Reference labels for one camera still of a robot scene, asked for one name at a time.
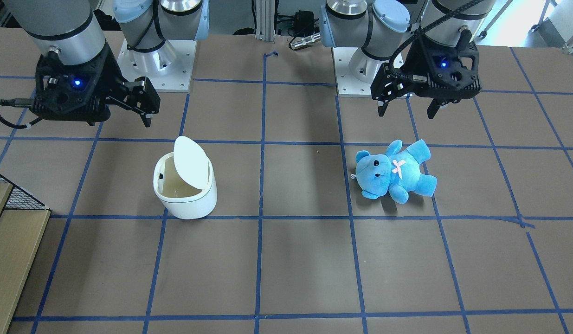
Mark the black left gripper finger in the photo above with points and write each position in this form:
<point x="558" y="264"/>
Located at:
<point x="382" y="106"/>
<point x="435" y="106"/>

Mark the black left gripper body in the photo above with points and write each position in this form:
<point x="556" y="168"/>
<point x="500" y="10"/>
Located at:
<point x="415" y="62"/>

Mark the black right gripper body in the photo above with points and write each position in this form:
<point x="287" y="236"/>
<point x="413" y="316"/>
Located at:
<point x="111" y="75"/>

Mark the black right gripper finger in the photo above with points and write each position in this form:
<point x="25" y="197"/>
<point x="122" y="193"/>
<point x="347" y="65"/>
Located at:
<point x="146" y="118"/>

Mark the white trash can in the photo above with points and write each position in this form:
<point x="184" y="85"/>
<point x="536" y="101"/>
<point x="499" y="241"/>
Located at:
<point x="184" y="181"/>

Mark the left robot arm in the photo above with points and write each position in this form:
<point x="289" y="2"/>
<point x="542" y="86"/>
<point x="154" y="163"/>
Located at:
<point x="383" y="29"/>

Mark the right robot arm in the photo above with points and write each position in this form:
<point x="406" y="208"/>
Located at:
<point x="71" y="30"/>

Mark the blue teddy bear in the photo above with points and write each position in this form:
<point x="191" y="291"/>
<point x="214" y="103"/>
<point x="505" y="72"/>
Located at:
<point x="396" y="172"/>

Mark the silver metal cylinder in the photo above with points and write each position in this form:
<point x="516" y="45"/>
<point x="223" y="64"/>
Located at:
<point x="299" y="43"/>

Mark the checkered cloth wooden box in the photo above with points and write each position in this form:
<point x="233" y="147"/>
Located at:
<point x="23" y="219"/>

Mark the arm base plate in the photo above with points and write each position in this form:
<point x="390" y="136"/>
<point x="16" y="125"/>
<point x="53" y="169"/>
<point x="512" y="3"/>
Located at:
<point x="170" y="68"/>
<point x="354" y="72"/>

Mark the aluminium frame post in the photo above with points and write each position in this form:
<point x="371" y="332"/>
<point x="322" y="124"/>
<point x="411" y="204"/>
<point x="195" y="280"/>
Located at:
<point x="265" y="13"/>

